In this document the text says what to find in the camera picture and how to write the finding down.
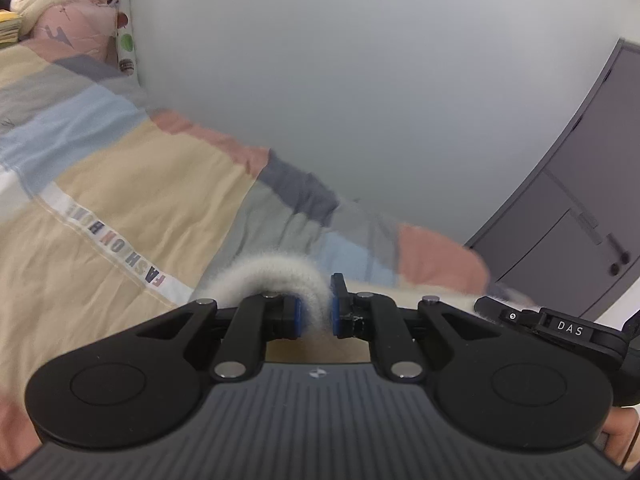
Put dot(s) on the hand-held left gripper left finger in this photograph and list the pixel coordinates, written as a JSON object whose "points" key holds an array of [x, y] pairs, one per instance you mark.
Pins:
{"points": [[298, 316]]}

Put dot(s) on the pastel patchwork bed sheet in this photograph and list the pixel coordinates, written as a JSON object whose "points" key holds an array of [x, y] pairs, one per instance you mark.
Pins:
{"points": [[100, 160]]}

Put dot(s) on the pink printed pillow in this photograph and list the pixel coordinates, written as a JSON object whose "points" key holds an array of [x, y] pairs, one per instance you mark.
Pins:
{"points": [[75, 30]]}

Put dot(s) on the polka dot white cloth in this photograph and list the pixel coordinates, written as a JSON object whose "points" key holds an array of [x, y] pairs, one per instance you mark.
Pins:
{"points": [[126, 40]]}

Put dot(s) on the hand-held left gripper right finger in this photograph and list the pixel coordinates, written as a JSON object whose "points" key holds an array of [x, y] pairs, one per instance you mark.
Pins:
{"points": [[339, 310]]}

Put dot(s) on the person's right hand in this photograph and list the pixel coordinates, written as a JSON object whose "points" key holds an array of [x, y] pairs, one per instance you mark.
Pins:
{"points": [[625, 435]]}

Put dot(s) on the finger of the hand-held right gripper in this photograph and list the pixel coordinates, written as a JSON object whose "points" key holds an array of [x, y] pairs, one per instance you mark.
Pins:
{"points": [[510, 316]]}

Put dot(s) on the stack of books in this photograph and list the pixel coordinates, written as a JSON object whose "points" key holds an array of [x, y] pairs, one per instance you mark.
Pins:
{"points": [[10, 27]]}

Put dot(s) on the cream striped fuzzy sweater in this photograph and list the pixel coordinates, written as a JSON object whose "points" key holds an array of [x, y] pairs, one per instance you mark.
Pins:
{"points": [[280, 272]]}

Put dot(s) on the grey wardrobe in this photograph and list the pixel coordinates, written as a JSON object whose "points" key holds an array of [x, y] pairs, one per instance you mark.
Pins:
{"points": [[575, 200]]}

